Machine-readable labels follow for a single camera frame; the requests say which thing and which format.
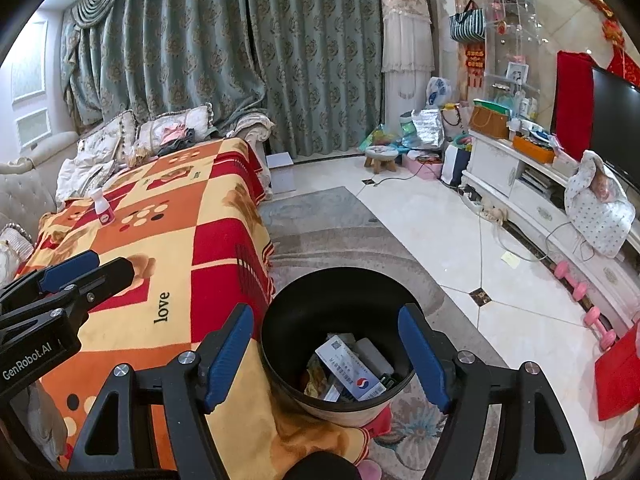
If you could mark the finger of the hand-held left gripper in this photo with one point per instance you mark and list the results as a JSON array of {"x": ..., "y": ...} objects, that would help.
[
  {"x": 70, "y": 267},
  {"x": 110, "y": 280}
]

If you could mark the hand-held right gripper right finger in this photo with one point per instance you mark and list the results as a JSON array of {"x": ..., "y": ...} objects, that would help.
[{"x": 425, "y": 360}]

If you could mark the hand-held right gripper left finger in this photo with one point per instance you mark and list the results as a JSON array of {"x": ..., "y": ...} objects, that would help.
[{"x": 227, "y": 360}]

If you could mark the white blue logo box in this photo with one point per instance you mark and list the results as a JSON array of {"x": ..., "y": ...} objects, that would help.
[{"x": 345, "y": 365}]

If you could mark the black trash bin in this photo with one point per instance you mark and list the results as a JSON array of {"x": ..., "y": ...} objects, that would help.
[{"x": 345, "y": 300}]

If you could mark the silver bolster cushion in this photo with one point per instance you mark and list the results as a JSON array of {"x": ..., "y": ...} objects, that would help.
[{"x": 12, "y": 245}]

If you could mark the white bottle pink label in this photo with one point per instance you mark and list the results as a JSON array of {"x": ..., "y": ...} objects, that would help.
[{"x": 103, "y": 210}]

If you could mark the yellow crumpled wrapper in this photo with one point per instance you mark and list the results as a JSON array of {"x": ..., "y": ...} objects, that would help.
[{"x": 312, "y": 377}]

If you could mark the grey tufted sofa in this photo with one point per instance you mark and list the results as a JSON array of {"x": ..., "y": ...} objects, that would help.
[{"x": 30, "y": 185}]

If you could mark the red orange printed blanket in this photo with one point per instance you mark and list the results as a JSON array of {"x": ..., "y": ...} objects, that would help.
[{"x": 200, "y": 220}]

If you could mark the pink slipper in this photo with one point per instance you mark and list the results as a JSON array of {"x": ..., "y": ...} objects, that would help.
[{"x": 370, "y": 470}]

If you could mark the silver square cushion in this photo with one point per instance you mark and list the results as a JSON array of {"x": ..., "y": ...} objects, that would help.
[{"x": 95, "y": 145}]

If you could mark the yellow paper scrap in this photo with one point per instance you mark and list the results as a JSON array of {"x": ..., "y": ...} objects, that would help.
[{"x": 511, "y": 258}]

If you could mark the silver floral cushion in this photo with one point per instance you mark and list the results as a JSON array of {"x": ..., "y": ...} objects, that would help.
[{"x": 150, "y": 132}]

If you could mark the pink grey clothes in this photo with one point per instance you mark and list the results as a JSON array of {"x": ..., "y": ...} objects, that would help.
[{"x": 175, "y": 136}]

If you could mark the white power strip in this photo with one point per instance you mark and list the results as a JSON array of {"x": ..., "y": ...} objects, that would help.
[{"x": 492, "y": 215}]

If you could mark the pink dumbbell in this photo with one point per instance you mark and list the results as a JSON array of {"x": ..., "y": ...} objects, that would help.
[
  {"x": 600, "y": 327},
  {"x": 570, "y": 280}
]

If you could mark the pink floor box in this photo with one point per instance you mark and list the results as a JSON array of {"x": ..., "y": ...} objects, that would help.
[{"x": 422, "y": 170}]

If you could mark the white cardboard box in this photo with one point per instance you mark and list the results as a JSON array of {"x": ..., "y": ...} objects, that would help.
[{"x": 280, "y": 172}]

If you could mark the red paper bag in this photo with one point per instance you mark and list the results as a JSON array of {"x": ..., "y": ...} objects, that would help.
[{"x": 620, "y": 375}]

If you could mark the white navy bag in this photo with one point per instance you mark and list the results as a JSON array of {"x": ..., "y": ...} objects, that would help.
[{"x": 452, "y": 165}]

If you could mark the white television cabinet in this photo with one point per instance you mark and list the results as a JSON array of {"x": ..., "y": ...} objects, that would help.
[{"x": 492, "y": 170}]

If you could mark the small wooden stool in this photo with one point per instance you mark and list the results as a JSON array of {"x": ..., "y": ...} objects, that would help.
[{"x": 380, "y": 152}]

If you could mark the polka dot white cloth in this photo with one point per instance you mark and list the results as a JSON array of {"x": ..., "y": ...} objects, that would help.
[{"x": 600, "y": 220}]

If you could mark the colourful bag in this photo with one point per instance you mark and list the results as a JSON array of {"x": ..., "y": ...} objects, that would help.
[{"x": 380, "y": 137}]

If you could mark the silver insulated bag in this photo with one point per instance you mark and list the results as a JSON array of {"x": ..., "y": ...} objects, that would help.
[{"x": 427, "y": 127}]

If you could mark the orange box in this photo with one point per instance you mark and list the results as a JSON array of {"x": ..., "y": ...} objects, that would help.
[{"x": 532, "y": 147}]

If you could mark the brown woven bag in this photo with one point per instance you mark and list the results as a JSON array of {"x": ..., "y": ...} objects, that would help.
[{"x": 487, "y": 120}]

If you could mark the white plastic bag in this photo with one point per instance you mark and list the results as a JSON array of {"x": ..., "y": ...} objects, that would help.
[{"x": 437, "y": 90}]

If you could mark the green patterned curtain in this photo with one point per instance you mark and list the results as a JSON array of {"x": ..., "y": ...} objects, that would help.
[{"x": 300, "y": 60}]

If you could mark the red cloth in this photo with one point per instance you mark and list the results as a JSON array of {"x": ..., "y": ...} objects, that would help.
[{"x": 572, "y": 90}]

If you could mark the black television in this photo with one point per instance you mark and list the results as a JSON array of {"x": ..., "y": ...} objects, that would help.
[{"x": 620, "y": 120}]

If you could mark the lace covered standing air conditioner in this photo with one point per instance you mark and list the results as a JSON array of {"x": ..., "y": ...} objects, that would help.
[{"x": 405, "y": 35}]

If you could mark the striped tote bag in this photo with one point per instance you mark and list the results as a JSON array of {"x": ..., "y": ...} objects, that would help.
[{"x": 467, "y": 25}]

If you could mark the glass display shelf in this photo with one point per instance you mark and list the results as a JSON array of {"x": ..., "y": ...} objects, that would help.
[{"x": 510, "y": 10}]

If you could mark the red wall decoration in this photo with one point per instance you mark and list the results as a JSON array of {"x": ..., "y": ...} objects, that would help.
[{"x": 625, "y": 67}]

